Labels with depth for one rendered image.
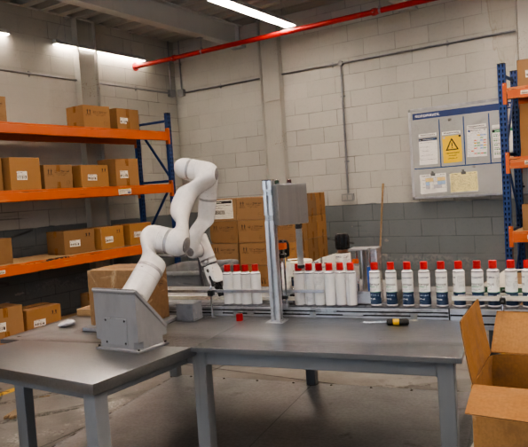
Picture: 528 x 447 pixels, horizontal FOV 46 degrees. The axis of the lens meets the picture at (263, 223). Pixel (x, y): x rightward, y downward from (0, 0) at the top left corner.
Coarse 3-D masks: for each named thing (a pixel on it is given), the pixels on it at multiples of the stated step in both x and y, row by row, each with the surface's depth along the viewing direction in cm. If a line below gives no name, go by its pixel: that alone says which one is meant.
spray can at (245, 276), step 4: (244, 264) 314; (244, 268) 313; (244, 272) 313; (248, 272) 313; (240, 276) 314; (244, 276) 312; (248, 276) 313; (240, 280) 314; (244, 280) 312; (248, 280) 313; (244, 284) 313; (248, 284) 313; (244, 288) 313; (248, 288) 313; (244, 296) 313; (248, 296) 313; (244, 300) 313; (248, 300) 313; (244, 304) 313; (248, 304) 313
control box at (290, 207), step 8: (272, 184) 289; (280, 184) 287; (288, 184) 289; (296, 184) 291; (304, 184) 294; (272, 192) 289; (280, 192) 287; (288, 192) 289; (296, 192) 291; (304, 192) 294; (272, 200) 289; (280, 200) 287; (288, 200) 289; (296, 200) 292; (304, 200) 294; (280, 208) 287; (288, 208) 289; (296, 208) 292; (304, 208) 294; (280, 216) 287; (288, 216) 289; (296, 216) 292; (304, 216) 294; (280, 224) 287
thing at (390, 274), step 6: (390, 264) 285; (390, 270) 285; (390, 276) 284; (396, 276) 285; (390, 282) 284; (396, 282) 285; (390, 288) 285; (396, 288) 285; (390, 294) 285; (396, 294) 285; (390, 300) 285; (396, 300) 285; (390, 306) 285; (396, 306) 285
